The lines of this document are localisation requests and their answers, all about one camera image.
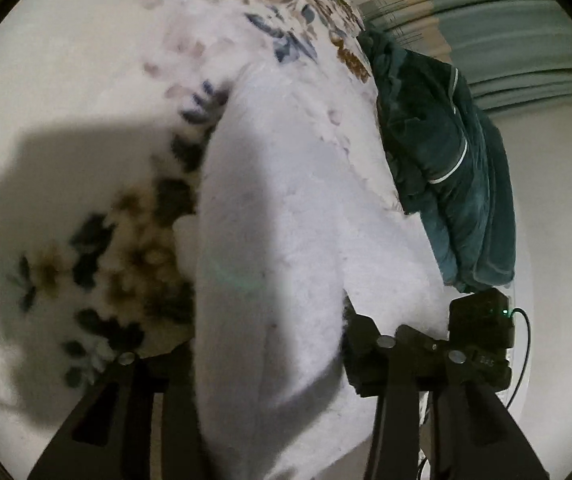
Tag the floral bed blanket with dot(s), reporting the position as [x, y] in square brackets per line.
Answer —
[91, 85]

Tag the wide green curtain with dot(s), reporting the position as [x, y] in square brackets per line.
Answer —
[506, 25]

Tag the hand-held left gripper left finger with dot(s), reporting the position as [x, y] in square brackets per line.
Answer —
[176, 410]

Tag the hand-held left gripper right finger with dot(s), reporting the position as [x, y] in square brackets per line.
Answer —
[396, 410]

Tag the dark green folded blanket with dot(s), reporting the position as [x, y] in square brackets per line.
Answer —
[441, 160]

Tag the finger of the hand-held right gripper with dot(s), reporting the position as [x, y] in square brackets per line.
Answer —
[361, 350]

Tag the white fluffy towel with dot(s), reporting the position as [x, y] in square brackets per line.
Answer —
[266, 260]

